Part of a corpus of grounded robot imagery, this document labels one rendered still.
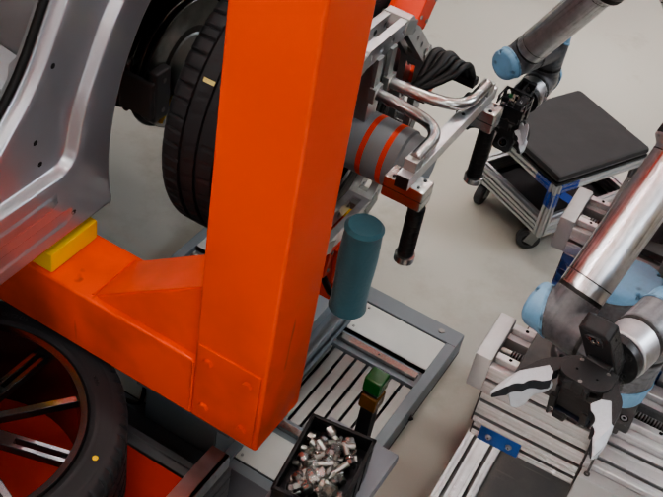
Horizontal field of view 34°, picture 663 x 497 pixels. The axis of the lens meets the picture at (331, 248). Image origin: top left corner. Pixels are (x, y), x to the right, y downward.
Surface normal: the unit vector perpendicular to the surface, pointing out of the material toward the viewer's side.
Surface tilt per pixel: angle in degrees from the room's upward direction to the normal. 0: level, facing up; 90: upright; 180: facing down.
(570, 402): 90
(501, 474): 0
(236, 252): 90
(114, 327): 90
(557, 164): 0
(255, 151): 90
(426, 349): 0
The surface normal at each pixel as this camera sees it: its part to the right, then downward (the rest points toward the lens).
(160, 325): -0.51, 0.53
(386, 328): 0.15, -0.73
